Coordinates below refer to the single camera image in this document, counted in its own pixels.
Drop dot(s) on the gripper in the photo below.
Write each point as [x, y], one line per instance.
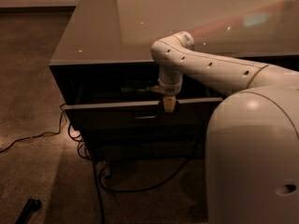
[170, 90]

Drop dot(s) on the drawer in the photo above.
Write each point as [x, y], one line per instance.
[134, 136]
[129, 115]
[148, 151]

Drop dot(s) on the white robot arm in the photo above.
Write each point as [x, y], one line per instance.
[252, 138]

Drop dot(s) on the dark drawer cabinet glossy top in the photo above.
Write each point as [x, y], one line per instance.
[106, 45]

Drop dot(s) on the green snack bag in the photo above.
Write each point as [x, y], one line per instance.
[137, 89]

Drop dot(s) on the cabinet metal leg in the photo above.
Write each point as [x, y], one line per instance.
[108, 170]

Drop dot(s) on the black tube on floor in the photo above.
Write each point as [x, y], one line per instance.
[31, 206]

